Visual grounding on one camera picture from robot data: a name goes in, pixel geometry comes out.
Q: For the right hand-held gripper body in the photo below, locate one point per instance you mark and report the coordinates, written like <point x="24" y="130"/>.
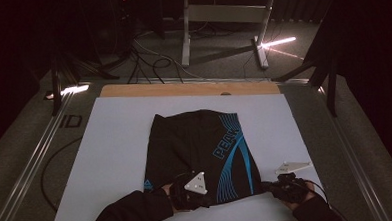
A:
<point x="289" y="183"/>

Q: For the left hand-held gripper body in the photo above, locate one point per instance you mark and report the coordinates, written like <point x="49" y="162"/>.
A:
<point x="191" y="190"/>

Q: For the black shorts with blue stripes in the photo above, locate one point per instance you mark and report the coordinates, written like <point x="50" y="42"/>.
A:
<point x="192" y="147"/>

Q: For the person's right hand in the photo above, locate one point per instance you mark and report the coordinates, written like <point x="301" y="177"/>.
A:
<point x="303" y="201"/>

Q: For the person's left hand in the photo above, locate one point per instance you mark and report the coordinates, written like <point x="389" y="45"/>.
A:
<point x="167" y="192"/>

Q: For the white table mat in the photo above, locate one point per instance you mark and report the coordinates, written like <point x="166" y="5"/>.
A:
<point x="119" y="154"/>

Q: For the wooden table board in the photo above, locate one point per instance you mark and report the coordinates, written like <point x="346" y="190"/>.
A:
<point x="189" y="89"/>

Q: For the black tripod stand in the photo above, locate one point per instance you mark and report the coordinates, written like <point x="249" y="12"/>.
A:
<point x="329" y="81"/>

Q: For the aluminium floor rail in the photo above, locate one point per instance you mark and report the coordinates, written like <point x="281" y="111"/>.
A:
<point x="356" y="157"/>
<point x="29" y="168"/>

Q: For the white metal desk frame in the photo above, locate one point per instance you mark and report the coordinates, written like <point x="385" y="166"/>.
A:
<point x="225" y="14"/>

